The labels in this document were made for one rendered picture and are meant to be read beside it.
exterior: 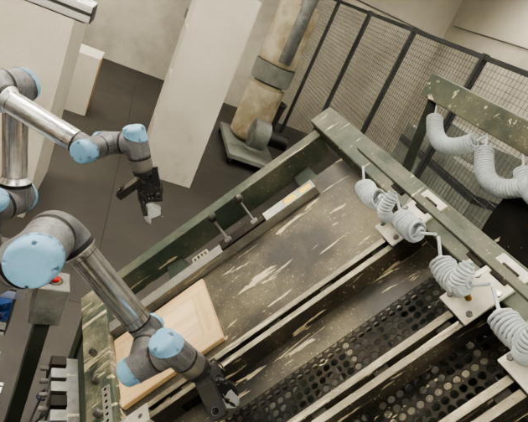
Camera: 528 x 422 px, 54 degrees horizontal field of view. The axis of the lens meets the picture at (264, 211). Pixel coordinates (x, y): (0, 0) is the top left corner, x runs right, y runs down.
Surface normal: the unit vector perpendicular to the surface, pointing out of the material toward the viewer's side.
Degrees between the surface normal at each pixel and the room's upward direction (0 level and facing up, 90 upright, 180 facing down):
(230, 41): 90
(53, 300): 90
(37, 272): 84
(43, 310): 90
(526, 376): 55
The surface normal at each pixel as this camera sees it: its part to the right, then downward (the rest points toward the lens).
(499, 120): -0.87, -0.20
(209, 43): 0.16, 0.46
